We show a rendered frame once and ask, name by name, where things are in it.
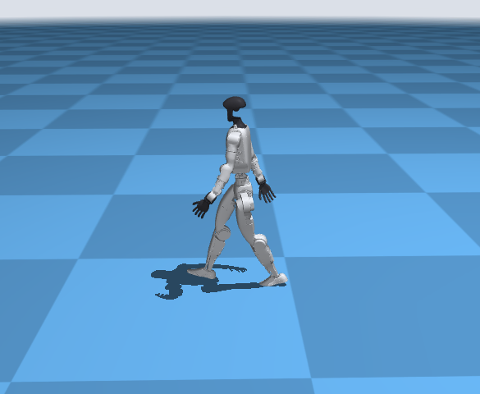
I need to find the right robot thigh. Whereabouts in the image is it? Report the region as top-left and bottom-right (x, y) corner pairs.
(215, 184), (237, 241)

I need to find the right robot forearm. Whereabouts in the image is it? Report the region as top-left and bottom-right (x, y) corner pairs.
(251, 154), (264, 183)

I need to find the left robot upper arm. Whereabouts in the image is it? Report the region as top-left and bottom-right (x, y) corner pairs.
(219, 131), (241, 173)

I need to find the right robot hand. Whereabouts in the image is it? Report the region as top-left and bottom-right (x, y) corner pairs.
(255, 176), (276, 203)

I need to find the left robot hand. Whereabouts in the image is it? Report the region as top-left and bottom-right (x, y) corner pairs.
(193, 192), (217, 218)

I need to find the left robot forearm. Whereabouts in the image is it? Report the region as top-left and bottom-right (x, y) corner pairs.
(207, 165), (231, 202)

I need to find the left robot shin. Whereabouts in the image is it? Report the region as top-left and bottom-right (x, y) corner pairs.
(250, 240), (278, 278)

